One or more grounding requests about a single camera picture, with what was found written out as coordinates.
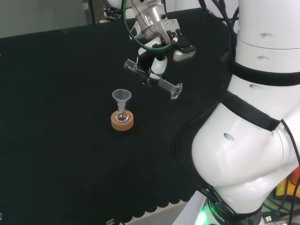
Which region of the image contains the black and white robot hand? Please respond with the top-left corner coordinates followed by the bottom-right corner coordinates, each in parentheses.
top-left (130, 19), bottom-right (196, 83)

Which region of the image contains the clear glass graduated cylinder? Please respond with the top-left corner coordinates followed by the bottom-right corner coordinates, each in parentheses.
top-left (123, 58), bottom-right (183, 100)

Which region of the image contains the clear plastic funnel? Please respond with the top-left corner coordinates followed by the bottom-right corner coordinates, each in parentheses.
top-left (112, 89), bottom-right (133, 111)

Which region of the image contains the clear round-bottom flask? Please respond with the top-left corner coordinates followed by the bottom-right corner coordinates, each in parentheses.
top-left (115, 105), bottom-right (129, 123)

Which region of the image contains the black bench cloth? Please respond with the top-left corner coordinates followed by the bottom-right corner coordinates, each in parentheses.
top-left (0, 7), bottom-right (237, 224)

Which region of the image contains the white mounting plate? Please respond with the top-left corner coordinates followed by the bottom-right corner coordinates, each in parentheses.
top-left (182, 193), bottom-right (211, 225)

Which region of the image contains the yellow stop button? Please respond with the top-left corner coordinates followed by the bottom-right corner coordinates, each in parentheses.
top-left (274, 167), bottom-right (300, 200)

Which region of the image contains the green cable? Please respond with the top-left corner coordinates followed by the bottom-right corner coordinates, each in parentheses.
top-left (121, 0), bottom-right (174, 52)

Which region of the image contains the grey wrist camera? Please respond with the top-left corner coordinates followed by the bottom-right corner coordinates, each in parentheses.
top-left (172, 48), bottom-right (196, 62)

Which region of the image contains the black cable bundle on arm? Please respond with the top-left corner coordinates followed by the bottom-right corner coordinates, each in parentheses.
top-left (172, 0), bottom-right (241, 165)

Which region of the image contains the brown cork ring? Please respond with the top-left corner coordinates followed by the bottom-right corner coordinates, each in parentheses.
top-left (110, 110), bottom-right (135, 132)

